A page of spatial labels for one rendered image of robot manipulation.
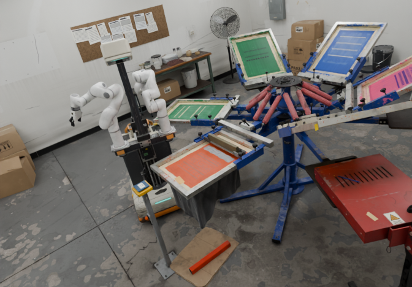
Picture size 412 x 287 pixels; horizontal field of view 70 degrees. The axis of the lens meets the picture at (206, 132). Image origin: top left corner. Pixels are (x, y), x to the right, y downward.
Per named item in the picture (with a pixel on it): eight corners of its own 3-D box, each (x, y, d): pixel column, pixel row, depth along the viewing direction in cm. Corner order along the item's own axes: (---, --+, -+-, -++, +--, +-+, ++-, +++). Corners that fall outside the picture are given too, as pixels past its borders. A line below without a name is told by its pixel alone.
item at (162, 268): (165, 280, 269) (135, 200, 224) (154, 265, 285) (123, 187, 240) (184, 265, 279) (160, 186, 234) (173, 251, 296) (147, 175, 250)
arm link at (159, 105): (170, 114, 267) (165, 99, 260) (156, 120, 263) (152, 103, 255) (166, 111, 275) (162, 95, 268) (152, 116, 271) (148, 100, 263)
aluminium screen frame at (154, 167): (187, 200, 215) (186, 195, 213) (150, 168, 258) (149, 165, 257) (263, 151, 251) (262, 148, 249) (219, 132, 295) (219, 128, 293)
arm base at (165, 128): (158, 129, 283) (154, 114, 276) (170, 124, 286) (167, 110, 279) (161, 135, 270) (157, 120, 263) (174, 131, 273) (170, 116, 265)
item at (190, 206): (202, 230, 244) (192, 190, 224) (173, 204, 278) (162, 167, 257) (205, 228, 245) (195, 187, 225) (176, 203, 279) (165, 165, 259)
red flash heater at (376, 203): (455, 232, 150) (460, 214, 145) (367, 252, 149) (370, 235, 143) (378, 165, 204) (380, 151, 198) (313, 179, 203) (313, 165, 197)
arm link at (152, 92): (154, 65, 259) (133, 72, 252) (170, 106, 262) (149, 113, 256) (151, 69, 272) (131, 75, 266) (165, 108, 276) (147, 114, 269)
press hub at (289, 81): (293, 202, 325) (288, 87, 261) (267, 187, 354) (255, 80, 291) (315, 184, 343) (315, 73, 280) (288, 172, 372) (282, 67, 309)
